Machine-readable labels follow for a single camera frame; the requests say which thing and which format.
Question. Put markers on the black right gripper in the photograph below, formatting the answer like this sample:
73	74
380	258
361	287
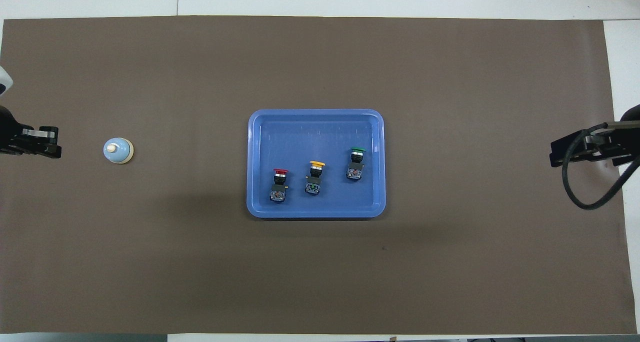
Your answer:
625	139

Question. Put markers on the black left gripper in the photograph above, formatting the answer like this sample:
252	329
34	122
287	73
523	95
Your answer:
10	137

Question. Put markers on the red push button switch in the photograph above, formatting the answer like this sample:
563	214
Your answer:
278	187

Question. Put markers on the green push button switch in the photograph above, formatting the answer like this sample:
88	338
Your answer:
355	164

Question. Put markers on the yellow push button switch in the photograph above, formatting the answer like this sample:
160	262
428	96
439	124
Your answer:
314	179

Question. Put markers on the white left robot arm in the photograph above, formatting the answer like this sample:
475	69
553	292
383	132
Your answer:
4	82

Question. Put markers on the light blue desk bell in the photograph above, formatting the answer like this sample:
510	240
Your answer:
117	151

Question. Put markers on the blue plastic tray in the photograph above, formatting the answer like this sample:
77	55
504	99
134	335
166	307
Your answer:
300	132

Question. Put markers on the brown table mat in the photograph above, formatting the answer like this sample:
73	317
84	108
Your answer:
320	57

